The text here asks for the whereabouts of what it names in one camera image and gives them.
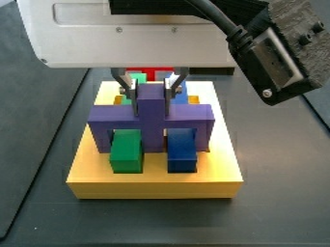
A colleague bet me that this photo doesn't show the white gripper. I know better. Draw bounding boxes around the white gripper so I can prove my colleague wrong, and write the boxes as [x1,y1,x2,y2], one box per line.
[18,0,237,115]

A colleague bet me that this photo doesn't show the purple cross-shaped block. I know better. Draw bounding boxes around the purple cross-shaped block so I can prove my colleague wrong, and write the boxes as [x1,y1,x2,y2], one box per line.
[89,84,216,153]

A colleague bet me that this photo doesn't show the yellow slotted board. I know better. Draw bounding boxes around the yellow slotted board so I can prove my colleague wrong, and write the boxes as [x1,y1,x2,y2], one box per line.
[67,81,244,199]

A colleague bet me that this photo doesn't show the red cross-shaped block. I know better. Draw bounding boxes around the red cross-shaped block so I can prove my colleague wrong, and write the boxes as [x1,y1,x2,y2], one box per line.
[129,67,174,81]

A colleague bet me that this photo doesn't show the black angled holder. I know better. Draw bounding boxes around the black angled holder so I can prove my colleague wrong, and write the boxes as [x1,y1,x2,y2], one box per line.
[190,68,236,75]

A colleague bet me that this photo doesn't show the blue long bar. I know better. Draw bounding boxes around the blue long bar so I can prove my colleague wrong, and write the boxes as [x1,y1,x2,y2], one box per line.
[166,73,198,173]

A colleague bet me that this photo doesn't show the green long bar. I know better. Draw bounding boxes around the green long bar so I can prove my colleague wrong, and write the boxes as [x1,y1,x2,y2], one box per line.
[109,72,149,175]

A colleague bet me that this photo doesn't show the black camera cable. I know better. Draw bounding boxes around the black camera cable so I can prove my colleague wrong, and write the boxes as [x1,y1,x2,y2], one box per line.
[185,0,253,46]

